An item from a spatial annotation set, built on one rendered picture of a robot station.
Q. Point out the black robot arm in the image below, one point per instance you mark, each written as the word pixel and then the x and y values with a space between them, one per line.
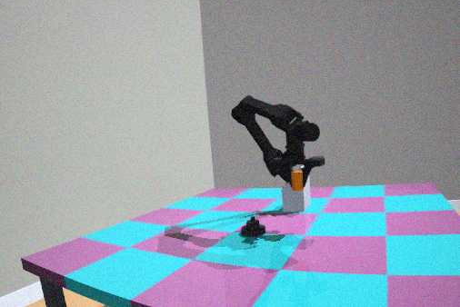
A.
pixel 280 116

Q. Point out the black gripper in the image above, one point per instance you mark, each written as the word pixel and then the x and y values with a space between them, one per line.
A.
pixel 315 161

